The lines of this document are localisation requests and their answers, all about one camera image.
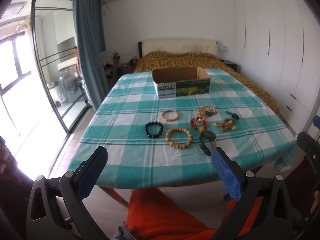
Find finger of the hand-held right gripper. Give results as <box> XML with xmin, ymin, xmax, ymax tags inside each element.
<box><xmin>297</xmin><ymin>131</ymin><xmax>320</xmax><ymax>167</ymax></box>

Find black framed glass door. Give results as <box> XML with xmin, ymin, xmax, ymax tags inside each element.
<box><xmin>30</xmin><ymin>0</ymin><xmax>91</xmax><ymax>133</ymax></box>

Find gold nugget ornament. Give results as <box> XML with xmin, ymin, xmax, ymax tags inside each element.
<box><xmin>213</xmin><ymin>118</ymin><xmax>238</xmax><ymax>132</ymax></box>

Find white wardrobe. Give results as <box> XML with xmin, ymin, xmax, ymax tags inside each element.
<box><xmin>234</xmin><ymin>0</ymin><xmax>320</xmax><ymax>132</ymax></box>

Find black framed window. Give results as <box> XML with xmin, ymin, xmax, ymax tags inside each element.
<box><xmin>0</xmin><ymin>39</ymin><xmax>32</xmax><ymax>94</ymax></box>

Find grey washing machine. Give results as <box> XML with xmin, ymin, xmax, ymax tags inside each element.
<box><xmin>59</xmin><ymin>74</ymin><xmax>86</xmax><ymax>103</ymax></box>

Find wooden bead bracelet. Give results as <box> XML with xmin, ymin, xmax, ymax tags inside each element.
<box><xmin>165</xmin><ymin>127</ymin><xmax>194</xmax><ymax>150</ymax></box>

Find gold bead necklace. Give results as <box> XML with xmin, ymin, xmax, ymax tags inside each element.
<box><xmin>196</xmin><ymin>106</ymin><xmax>217</xmax><ymax>118</ymax></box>

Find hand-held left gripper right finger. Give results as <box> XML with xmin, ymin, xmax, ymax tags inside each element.
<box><xmin>211</xmin><ymin>147</ymin><xmax>294</xmax><ymax>240</ymax></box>

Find dark blue bead bracelet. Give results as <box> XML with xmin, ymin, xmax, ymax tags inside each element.
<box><xmin>144</xmin><ymin>122</ymin><xmax>164</xmax><ymax>139</ymax></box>

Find pile of clutter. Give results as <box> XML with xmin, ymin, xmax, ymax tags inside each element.
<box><xmin>101</xmin><ymin>51</ymin><xmax>121</xmax><ymax>81</ymax></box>

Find thin yellow bangle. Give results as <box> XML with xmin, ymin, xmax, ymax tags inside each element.
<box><xmin>161</xmin><ymin>110</ymin><xmax>180</xmax><ymax>122</ymax></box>

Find red bead bracelet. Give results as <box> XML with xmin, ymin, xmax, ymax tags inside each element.
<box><xmin>190</xmin><ymin>117</ymin><xmax>208</xmax><ymax>132</ymax></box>

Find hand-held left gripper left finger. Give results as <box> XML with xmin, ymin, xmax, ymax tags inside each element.
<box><xmin>26</xmin><ymin>146</ymin><xmax>108</xmax><ymax>240</ymax></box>

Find orange knit clothing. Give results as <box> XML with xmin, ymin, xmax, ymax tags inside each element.
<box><xmin>124</xmin><ymin>187</ymin><xmax>266</xmax><ymax>240</ymax></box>

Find teal curtain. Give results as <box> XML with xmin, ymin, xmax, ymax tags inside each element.
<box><xmin>72</xmin><ymin>0</ymin><xmax>111</xmax><ymax>111</ymax></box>

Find red table leg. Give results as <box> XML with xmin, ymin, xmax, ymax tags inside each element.
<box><xmin>99</xmin><ymin>185</ymin><xmax>129</xmax><ymax>208</ymax></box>

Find printed cardboard box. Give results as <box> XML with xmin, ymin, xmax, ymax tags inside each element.
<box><xmin>152</xmin><ymin>66</ymin><xmax>211</xmax><ymax>99</ymax></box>

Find teal checked tablecloth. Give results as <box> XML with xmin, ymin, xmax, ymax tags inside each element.
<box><xmin>66</xmin><ymin>69</ymin><xmax>297</xmax><ymax>189</ymax></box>

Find dark wooden nightstand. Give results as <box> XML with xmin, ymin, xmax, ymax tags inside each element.
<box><xmin>221</xmin><ymin>60</ymin><xmax>241</xmax><ymax>73</ymax></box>
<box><xmin>117</xmin><ymin>64</ymin><xmax>137</xmax><ymax>78</ymax></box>

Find black wristwatch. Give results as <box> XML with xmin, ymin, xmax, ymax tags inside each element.
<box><xmin>199</xmin><ymin>131</ymin><xmax>217</xmax><ymax>155</ymax></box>

